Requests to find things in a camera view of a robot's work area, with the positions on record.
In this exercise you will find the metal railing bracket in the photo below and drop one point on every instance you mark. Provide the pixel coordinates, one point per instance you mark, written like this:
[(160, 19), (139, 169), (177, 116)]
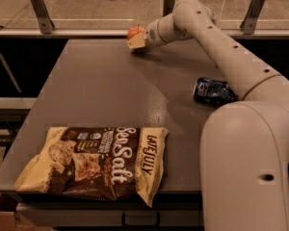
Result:
[(46, 25), (168, 6), (249, 23)]

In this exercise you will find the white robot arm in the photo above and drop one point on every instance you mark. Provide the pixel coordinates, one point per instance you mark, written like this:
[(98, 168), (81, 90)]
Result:
[(244, 146)]

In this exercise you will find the glass barrier panel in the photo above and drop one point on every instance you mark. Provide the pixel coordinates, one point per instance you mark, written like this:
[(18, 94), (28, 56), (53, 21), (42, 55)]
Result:
[(110, 14)]

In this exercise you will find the Late July chips bag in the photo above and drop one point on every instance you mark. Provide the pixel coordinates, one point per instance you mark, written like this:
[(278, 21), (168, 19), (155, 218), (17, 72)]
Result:
[(97, 163)]

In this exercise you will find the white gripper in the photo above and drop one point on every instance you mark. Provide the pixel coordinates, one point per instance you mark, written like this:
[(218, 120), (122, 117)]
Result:
[(153, 35)]

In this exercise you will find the cardboard box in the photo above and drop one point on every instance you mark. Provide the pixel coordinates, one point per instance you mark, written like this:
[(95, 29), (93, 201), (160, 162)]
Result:
[(11, 220)]

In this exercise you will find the middle metal railing bracket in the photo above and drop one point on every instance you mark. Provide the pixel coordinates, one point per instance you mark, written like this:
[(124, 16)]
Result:
[(168, 6)]

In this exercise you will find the blue crushed soda can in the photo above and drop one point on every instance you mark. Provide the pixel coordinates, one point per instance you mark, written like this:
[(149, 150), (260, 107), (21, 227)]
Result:
[(213, 91)]

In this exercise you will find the right metal railing bracket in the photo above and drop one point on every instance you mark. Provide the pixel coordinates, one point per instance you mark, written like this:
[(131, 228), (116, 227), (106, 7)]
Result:
[(249, 23)]

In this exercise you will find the left metal railing bracket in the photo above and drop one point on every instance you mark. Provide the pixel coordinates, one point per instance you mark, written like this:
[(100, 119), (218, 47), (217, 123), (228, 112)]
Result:
[(46, 25)]

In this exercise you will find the grey drawer with handle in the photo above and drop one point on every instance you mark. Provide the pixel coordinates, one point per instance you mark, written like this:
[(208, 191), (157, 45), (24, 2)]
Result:
[(79, 215)]

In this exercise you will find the red apple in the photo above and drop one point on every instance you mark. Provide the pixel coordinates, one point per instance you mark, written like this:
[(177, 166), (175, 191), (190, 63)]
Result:
[(133, 31)]

